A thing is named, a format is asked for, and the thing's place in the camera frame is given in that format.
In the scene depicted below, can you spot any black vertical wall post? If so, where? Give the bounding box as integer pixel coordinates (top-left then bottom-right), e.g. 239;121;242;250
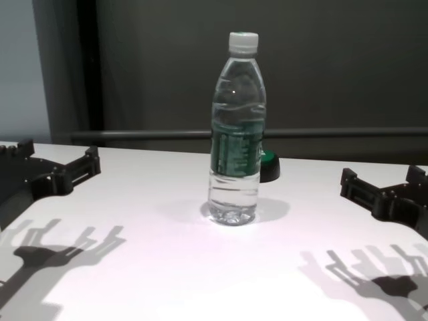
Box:
76;0;106;148

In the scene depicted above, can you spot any clear water bottle green label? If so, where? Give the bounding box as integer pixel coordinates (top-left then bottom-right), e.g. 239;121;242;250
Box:
207;31;268;227

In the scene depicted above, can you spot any low grey wall rail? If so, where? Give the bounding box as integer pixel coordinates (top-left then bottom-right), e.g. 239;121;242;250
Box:
70;128;428;142

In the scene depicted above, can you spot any green YES button black base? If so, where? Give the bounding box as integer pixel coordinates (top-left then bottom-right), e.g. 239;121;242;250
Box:
259;149;282;184

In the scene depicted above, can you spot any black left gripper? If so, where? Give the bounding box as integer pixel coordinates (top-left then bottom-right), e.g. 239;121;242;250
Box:
0;138;102;231

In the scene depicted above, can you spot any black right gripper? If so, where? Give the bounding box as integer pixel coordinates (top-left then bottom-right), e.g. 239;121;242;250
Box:
339;165;428;240

